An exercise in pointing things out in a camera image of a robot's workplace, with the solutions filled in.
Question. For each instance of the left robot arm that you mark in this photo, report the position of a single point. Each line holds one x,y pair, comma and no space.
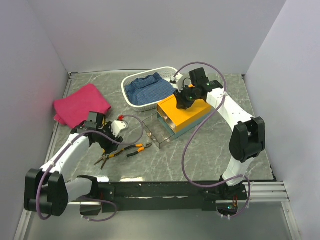
46,191

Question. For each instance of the black base beam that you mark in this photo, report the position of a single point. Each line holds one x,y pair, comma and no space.
174,195

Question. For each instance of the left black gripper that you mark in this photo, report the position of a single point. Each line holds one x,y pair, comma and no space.
109,146

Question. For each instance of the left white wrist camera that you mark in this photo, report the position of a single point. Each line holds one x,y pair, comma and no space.
118,126

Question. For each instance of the blue checkered shirt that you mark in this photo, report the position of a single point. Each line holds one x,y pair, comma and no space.
149,89

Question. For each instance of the pink folded towel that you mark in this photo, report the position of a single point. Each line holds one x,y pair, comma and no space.
74,109

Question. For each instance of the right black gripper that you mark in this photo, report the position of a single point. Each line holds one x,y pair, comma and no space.
181,103

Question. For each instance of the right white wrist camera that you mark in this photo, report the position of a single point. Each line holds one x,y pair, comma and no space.
177,81

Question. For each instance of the orange black combination pliers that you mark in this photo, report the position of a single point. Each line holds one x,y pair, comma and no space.
140,148

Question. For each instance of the yellow drawer cabinet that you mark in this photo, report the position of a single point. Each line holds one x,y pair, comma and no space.
185,120

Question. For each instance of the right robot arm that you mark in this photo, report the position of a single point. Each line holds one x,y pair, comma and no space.
248,133

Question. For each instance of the white plastic basket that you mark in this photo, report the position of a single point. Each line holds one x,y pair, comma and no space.
165,72

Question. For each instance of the yellow needle nose pliers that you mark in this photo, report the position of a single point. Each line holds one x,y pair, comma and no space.
103,159

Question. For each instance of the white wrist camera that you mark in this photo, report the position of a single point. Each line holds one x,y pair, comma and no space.
118,126
177,81

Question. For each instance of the aluminium frame rail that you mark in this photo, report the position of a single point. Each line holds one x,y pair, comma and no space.
257,192

